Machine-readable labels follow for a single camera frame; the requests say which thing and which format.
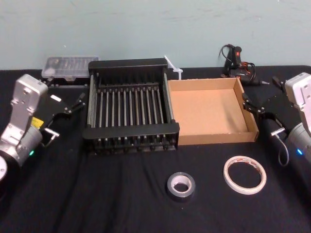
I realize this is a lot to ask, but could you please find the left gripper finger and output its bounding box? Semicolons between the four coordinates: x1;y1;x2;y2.
40;75;56;89
63;92;87;115

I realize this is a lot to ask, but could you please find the black rack with steel bars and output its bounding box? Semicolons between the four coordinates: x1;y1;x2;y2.
82;57;180;156

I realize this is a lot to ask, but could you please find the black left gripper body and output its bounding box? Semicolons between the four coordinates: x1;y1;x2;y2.
32;88;71;132

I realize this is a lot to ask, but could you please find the black corded tool red switch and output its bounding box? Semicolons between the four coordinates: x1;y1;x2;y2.
218;43;270;86

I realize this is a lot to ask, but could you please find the black table cloth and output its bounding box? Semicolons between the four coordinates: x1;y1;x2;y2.
0;65;311;233

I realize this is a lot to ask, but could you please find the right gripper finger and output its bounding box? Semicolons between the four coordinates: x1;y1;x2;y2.
241;93;266;117
272;75;287;93

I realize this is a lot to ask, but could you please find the shallow brown cardboard tray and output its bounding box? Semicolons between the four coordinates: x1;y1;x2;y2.
167;77;259;146

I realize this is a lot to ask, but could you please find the gripper thin dark cable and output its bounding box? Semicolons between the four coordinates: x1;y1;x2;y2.
39;128;60;148
270;128;290;167

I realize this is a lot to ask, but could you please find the right gripper thin dark cable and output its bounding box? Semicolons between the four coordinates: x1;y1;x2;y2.
270;128;290;167

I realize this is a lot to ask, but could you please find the roll of white tape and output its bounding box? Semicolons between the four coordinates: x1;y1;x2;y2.
223;155;268;196

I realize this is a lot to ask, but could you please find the clear plastic case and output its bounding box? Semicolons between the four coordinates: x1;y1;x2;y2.
40;55;101;87

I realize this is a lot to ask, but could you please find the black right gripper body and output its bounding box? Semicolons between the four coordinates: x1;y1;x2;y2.
263;93;302;136

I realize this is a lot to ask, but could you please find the roll of silver tape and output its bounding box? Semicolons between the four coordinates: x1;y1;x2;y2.
166;171;196;203

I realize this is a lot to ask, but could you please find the left gripper thin dark cable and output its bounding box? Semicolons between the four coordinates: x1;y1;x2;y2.
39;128;60;148

